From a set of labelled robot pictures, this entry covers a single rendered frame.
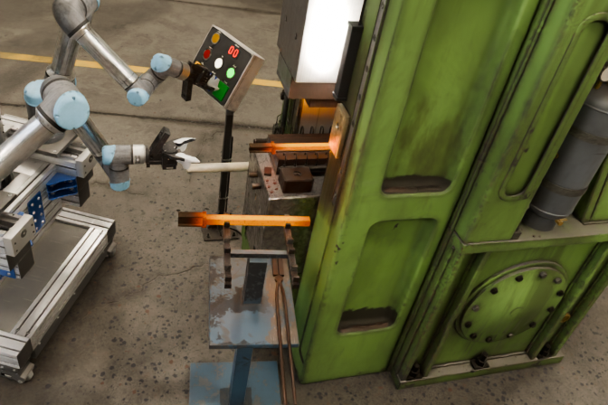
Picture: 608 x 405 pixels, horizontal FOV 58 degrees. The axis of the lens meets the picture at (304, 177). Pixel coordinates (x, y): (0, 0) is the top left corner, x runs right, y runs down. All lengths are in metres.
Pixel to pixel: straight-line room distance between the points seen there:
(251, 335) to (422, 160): 0.83
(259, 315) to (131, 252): 1.34
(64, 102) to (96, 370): 1.29
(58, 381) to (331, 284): 1.27
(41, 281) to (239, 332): 1.18
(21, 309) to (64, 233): 0.48
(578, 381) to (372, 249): 1.51
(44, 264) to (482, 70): 2.10
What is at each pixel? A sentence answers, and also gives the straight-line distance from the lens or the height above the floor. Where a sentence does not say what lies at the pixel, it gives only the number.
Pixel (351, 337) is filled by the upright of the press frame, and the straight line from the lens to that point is 2.48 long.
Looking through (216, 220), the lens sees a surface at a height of 0.99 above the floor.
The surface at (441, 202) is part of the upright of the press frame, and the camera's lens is 2.03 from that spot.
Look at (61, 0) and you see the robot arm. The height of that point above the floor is 1.43.
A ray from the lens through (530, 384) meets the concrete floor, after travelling 3.11.
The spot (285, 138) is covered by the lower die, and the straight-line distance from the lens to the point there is 2.31.
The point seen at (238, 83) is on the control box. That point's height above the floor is 1.07.
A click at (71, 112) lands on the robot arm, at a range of 1.93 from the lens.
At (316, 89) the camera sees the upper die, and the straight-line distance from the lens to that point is 2.04.
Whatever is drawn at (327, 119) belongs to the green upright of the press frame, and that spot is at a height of 1.01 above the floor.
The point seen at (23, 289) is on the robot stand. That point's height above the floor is 0.21.
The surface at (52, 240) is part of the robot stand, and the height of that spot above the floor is 0.21.
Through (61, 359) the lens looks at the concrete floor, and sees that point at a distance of 2.77.
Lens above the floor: 2.26
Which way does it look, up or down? 37 degrees down
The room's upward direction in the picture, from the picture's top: 11 degrees clockwise
